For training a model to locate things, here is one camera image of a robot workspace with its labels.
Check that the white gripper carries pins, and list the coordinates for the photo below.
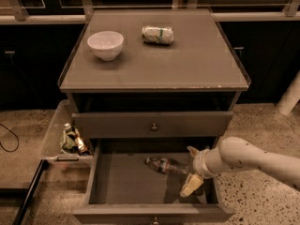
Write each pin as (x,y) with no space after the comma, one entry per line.
(199,163)

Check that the clear plastic water bottle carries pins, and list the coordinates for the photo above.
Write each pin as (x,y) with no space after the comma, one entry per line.
(166,165)

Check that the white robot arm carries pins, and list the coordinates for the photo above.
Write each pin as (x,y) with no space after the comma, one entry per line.
(234,154)

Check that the brass top drawer knob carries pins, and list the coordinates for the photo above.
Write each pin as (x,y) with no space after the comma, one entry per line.
(154,127)

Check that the brass drawer knob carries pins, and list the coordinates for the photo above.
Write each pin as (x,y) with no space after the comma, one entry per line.
(154,127)
(155,221)

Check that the closed grey top drawer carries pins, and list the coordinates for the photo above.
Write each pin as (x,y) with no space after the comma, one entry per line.
(138,124)

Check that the brass middle drawer knob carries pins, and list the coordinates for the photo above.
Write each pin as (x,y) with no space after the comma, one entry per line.
(155,221)

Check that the open grey middle drawer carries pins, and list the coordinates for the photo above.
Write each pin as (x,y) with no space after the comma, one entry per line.
(123,190)

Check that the grey wooden drawer cabinet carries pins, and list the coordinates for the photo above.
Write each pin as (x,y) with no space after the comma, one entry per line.
(198,72)

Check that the bottles inside storage bin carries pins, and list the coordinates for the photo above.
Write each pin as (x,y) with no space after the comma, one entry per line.
(72,142)

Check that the clear plastic storage bin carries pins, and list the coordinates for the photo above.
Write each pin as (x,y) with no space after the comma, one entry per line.
(51,145)

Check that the crumpled white green packet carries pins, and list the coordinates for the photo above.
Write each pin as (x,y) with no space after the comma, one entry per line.
(158,35)

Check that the white ceramic bowl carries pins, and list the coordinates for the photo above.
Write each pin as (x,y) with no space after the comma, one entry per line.
(106,45)

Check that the black floor rail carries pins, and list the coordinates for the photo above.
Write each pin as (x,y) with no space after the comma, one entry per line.
(42,166)

